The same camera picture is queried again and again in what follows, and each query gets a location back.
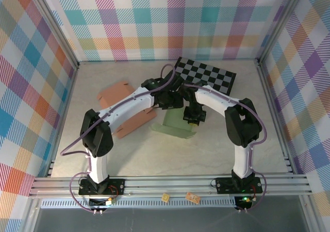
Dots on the green paper box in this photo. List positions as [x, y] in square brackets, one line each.
[175, 125]

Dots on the orange cardboard box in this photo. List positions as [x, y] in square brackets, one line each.
[116, 92]

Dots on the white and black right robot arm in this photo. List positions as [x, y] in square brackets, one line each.
[242, 129]

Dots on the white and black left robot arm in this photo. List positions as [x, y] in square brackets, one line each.
[98, 136]

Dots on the black folding chessboard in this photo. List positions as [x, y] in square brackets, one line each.
[214, 74]

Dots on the small orange card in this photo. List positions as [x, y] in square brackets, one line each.
[192, 198]

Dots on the small yellow tag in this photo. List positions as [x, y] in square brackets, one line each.
[165, 198]

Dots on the black connector board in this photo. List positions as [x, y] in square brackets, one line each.
[100, 203]
[243, 203]

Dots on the aluminium rail beam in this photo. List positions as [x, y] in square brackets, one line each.
[167, 185]

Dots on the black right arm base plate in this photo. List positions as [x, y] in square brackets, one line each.
[224, 185]

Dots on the aluminium side rail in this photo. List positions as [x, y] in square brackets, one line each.
[62, 118]
[273, 113]

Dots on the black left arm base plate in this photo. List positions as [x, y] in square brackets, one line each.
[116, 186]

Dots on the aluminium frame post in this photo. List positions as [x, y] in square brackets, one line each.
[281, 23]
[51, 27]

